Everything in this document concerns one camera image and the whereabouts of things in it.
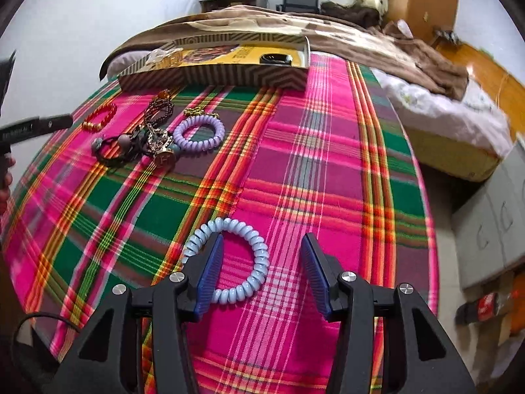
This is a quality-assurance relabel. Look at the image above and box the light blue spiral hair tie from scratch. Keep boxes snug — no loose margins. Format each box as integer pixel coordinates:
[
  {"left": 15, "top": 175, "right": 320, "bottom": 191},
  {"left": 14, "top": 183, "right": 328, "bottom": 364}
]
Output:
[{"left": 180, "top": 216, "right": 271, "bottom": 306}]

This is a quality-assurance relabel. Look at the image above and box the red bead bracelet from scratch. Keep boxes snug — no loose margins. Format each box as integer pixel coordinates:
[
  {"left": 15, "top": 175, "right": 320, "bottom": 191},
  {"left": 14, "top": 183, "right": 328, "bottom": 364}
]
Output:
[{"left": 81, "top": 101, "right": 118, "bottom": 134}]

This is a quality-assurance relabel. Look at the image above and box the black hair tie with beads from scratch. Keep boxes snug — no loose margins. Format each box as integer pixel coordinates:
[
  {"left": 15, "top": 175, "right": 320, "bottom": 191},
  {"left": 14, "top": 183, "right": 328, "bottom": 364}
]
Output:
[{"left": 90, "top": 130, "right": 151, "bottom": 169}]

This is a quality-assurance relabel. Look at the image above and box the gold chain with pendant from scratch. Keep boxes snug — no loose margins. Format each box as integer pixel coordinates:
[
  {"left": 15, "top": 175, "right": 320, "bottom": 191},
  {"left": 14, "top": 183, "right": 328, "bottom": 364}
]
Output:
[{"left": 140, "top": 124, "right": 182, "bottom": 172}]

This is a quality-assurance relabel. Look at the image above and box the purple spiral hair tie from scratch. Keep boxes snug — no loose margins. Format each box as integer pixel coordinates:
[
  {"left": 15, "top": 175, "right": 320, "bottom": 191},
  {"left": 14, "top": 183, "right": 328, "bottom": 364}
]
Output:
[{"left": 172, "top": 114, "right": 227, "bottom": 154}]

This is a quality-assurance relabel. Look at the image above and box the small gold chain bracelet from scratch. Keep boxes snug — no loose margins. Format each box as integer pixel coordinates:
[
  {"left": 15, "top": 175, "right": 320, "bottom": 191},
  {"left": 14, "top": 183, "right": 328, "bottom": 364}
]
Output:
[{"left": 182, "top": 106, "right": 221, "bottom": 120}]

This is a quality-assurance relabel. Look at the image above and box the person's left hand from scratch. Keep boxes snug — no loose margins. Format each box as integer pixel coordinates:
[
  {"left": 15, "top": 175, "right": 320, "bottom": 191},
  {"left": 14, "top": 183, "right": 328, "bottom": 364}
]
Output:
[{"left": 0, "top": 153, "right": 16, "bottom": 215}]

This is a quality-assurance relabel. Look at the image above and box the plaid colourful table cloth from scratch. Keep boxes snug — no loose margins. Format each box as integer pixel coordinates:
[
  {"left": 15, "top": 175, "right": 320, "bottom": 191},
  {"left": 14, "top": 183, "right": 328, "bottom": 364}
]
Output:
[{"left": 0, "top": 51, "right": 441, "bottom": 394}]

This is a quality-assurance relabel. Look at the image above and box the red cola bottle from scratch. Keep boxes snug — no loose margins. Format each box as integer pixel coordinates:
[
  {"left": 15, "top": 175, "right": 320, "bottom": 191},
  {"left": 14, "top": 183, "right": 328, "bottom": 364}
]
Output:
[{"left": 455, "top": 290, "right": 524, "bottom": 325}]

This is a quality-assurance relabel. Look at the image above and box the grey drawer cabinet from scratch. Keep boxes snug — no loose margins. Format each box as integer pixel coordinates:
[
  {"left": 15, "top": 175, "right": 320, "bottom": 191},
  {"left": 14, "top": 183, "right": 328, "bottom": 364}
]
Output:
[{"left": 452, "top": 135, "right": 525, "bottom": 289}]

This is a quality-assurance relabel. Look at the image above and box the bed with white sheet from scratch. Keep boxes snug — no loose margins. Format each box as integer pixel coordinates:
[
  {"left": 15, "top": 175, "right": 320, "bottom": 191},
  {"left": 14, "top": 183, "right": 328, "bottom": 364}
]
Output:
[{"left": 108, "top": 51, "right": 514, "bottom": 182}]

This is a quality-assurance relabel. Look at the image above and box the striped cardboard tray box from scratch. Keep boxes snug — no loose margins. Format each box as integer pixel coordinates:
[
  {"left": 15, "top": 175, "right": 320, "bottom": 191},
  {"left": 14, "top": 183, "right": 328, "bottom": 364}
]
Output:
[{"left": 117, "top": 31, "right": 310, "bottom": 92}]

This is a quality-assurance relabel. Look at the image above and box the brown fleece blanket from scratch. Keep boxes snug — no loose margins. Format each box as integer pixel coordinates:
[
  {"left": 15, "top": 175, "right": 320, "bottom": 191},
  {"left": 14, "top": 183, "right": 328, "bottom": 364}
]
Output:
[{"left": 99, "top": 5, "right": 469, "bottom": 100}]

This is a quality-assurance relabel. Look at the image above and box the wooden headboard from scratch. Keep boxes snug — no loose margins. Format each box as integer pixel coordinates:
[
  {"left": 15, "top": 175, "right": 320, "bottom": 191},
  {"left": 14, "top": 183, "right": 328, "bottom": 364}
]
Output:
[{"left": 433, "top": 39, "right": 525, "bottom": 139}]

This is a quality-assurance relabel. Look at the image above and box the black office chair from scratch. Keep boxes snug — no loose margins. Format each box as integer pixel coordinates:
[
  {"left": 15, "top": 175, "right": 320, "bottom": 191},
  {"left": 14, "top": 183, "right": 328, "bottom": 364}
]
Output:
[{"left": 276, "top": 0, "right": 320, "bottom": 13}]

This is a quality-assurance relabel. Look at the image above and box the black cable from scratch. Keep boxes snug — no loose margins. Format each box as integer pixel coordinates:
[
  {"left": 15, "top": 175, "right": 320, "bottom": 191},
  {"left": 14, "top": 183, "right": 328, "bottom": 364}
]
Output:
[{"left": 10, "top": 311, "right": 81, "bottom": 375}]

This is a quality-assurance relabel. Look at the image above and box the dark red bead necklace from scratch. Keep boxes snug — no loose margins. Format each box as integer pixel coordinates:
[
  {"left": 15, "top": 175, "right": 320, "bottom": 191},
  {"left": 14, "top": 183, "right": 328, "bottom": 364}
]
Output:
[{"left": 142, "top": 88, "right": 176, "bottom": 129}]

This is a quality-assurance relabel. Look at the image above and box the black bangle bracelet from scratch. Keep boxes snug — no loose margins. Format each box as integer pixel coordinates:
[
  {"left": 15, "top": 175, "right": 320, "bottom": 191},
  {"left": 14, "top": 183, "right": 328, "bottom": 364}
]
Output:
[{"left": 259, "top": 52, "right": 295, "bottom": 67}]

